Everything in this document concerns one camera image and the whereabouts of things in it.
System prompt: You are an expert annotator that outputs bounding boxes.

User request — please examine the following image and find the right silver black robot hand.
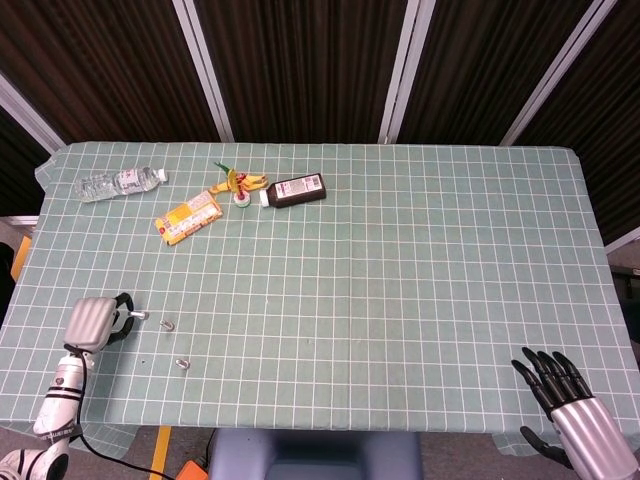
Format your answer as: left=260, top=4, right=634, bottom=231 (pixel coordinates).
left=510, top=346, right=640, bottom=480

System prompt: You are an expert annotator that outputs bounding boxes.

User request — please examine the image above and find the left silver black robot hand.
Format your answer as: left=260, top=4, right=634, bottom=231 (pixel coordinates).
left=62, top=291, right=138, bottom=358

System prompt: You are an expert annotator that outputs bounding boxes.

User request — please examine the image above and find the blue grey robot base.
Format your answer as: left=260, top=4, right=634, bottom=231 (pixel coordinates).
left=206, top=428, right=424, bottom=480

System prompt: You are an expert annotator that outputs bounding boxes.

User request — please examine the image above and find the black object beside table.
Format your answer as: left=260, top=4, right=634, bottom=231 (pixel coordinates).
left=0, top=241, right=20, bottom=327

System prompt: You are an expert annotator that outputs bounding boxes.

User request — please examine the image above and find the yellow floor tape strip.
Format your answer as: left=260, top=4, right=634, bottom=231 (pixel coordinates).
left=9, top=235, right=33, bottom=282
left=148, top=425, right=173, bottom=480

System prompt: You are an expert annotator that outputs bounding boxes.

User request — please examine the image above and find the black equipment beside table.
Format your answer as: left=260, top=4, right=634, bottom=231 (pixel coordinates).
left=606, top=263, right=640, bottom=372

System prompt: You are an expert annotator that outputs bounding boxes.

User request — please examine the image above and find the clear plastic water bottle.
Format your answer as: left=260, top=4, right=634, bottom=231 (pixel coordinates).
left=74, top=166, right=170, bottom=204

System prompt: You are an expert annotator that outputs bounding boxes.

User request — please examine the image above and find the yellow snack package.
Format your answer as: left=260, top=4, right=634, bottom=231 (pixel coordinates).
left=154, top=190, right=225, bottom=247

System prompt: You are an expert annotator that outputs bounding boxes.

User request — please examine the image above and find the dark corrugated partition panel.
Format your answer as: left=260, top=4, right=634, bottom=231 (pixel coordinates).
left=193, top=0, right=410, bottom=144
left=398, top=0, right=607, bottom=146
left=0, top=0, right=224, bottom=147
left=0, top=103, right=52, bottom=217
left=518, top=0, right=640, bottom=247

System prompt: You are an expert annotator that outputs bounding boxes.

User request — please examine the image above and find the orange box on floor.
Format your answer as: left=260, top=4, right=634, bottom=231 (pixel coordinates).
left=174, top=459, right=211, bottom=480

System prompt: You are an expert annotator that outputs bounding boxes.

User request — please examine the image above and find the colourful feather shuttlecock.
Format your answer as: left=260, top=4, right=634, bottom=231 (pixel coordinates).
left=213, top=160, right=252, bottom=209

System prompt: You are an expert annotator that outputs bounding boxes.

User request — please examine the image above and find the yellow rubber chicken toy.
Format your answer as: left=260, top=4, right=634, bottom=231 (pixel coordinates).
left=208, top=171, right=272, bottom=196

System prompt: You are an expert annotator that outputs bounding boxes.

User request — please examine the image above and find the dark brown bottle white cap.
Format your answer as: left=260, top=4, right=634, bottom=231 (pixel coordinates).
left=258, top=172, right=329, bottom=210

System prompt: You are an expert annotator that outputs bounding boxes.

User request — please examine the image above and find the green checkered tablecloth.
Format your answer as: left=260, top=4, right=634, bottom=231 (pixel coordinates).
left=0, top=141, right=640, bottom=466

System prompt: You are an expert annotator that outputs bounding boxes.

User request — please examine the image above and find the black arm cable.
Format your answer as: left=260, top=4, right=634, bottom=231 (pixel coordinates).
left=68, top=348, right=177, bottom=480

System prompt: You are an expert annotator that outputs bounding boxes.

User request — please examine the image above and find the white partition frame post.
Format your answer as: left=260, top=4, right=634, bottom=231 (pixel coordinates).
left=171, top=0, right=237, bottom=144
left=0, top=73, right=67, bottom=154
left=498, top=0, right=617, bottom=147
left=378, top=0, right=432, bottom=145

